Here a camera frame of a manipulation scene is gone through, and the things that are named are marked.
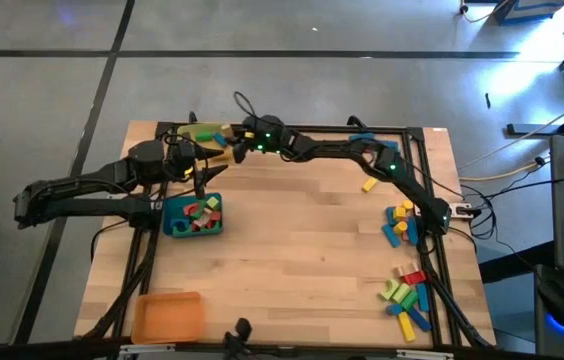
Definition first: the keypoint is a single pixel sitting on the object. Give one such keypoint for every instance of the blue box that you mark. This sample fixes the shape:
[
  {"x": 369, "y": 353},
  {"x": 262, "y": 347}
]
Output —
[{"x": 527, "y": 10}]

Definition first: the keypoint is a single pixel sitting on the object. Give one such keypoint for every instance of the black desk leg bar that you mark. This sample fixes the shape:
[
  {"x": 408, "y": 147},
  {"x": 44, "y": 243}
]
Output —
[{"x": 552, "y": 127}]

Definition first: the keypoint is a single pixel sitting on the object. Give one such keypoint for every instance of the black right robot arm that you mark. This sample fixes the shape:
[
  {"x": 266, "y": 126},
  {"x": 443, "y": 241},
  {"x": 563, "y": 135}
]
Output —
[{"x": 362, "y": 150}]

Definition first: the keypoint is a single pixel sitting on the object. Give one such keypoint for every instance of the yellow plank block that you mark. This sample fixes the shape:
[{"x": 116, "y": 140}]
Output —
[
  {"x": 406, "y": 326},
  {"x": 369, "y": 184}
]

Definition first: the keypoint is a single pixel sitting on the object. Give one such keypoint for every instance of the light green arch block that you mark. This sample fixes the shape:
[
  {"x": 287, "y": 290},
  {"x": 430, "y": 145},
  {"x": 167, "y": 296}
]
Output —
[
  {"x": 389, "y": 289},
  {"x": 212, "y": 202}
]

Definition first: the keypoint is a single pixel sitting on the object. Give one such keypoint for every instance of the orange plastic bin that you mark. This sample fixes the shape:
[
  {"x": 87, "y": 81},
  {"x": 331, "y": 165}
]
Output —
[{"x": 168, "y": 317}]

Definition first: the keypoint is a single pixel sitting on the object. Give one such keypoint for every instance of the black aluminium table frame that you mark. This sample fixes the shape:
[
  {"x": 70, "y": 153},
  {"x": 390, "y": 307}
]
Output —
[{"x": 322, "y": 129}]

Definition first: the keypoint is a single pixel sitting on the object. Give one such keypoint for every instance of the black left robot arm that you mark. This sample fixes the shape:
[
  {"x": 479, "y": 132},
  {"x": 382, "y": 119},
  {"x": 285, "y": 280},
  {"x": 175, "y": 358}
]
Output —
[{"x": 87, "y": 190}]

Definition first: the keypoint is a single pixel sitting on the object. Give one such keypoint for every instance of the small black device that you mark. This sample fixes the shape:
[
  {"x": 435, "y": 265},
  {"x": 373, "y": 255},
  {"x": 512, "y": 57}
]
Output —
[{"x": 239, "y": 335}]

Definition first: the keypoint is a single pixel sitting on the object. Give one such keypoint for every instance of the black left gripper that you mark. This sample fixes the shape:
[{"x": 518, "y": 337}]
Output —
[{"x": 182, "y": 157}]

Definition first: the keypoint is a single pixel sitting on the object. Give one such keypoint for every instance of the natural wood cylinder block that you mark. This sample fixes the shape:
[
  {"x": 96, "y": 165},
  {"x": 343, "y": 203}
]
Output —
[{"x": 226, "y": 131}]

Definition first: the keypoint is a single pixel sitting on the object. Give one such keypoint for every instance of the blue plank block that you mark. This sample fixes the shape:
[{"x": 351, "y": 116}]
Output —
[
  {"x": 359, "y": 135},
  {"x": 391, "y": 236},
  {"x": 390, "y": 216},
  {"x": 419, "y": 319},
  {"x": 422, "y": 297},
  {"x": 392, "y": 145},
  {"x": 412, "y": 231}
]

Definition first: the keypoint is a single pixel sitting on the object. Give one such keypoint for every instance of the light green cylinder block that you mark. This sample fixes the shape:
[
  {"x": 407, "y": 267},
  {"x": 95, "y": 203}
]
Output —
[{"x": 401, "y": 292}]

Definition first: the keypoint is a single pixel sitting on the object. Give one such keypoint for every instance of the black rig beam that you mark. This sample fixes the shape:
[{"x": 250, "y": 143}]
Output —
[{"x": 37, "y": 351}]

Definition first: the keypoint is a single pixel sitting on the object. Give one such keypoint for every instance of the blue cylinder block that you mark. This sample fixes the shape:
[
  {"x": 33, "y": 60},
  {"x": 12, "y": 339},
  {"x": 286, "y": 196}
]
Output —
[
  {"x": 393, "y": 309},
  {"x": 220, "y": 139}
]

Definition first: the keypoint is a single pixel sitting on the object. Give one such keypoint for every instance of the small black strip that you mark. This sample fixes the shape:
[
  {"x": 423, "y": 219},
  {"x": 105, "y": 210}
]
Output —
[{"x": 487, "y": 100}]

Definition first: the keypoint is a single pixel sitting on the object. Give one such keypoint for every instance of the silver bracket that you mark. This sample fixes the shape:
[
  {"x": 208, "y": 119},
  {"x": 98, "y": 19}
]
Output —
[
  {"x": 424, "y": 354},
  {"x": 139, "y": 348}
]

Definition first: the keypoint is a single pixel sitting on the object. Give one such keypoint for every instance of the red arch block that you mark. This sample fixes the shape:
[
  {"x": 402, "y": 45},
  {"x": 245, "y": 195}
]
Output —
[
  {"x": 191, "y": 208},
  {"x": 215, "y": 217}
]

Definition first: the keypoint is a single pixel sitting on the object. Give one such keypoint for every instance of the blue arch block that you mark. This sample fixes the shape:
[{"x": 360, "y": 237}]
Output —
[{"x": 180, "y": 223}]

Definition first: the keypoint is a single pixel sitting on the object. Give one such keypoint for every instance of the black computer mouse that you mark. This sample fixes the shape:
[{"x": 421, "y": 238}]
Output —
[{"x": 557, "y": 302}]

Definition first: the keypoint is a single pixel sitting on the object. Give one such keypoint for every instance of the pink block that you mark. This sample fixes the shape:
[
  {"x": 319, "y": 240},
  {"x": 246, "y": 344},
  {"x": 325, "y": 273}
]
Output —
[{"x": 405, "y": 236}]

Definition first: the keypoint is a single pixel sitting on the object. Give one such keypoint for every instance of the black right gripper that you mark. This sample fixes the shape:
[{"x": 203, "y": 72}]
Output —
[{"x": 267, "y": 134}]

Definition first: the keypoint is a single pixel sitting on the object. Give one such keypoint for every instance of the teal plastic bin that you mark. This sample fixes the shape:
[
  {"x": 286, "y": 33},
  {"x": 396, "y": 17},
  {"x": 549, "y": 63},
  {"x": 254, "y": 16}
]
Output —
[{"x": 192, "y": 235}]

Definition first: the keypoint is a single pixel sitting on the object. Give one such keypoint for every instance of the yellow plastic bin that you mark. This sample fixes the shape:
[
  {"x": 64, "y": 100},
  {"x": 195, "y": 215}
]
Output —
[{"x": 189, "y": 131}]

